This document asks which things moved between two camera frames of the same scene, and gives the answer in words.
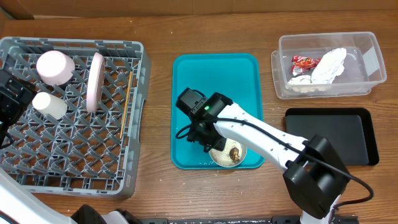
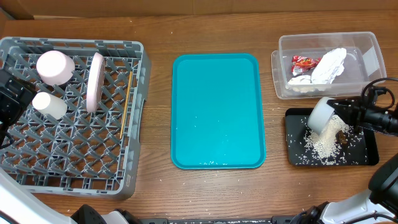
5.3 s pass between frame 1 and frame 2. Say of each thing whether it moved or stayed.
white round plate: stayed
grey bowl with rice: moved
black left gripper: stayed
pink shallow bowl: stayed
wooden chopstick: stayed
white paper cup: stayed
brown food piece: moved
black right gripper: moved
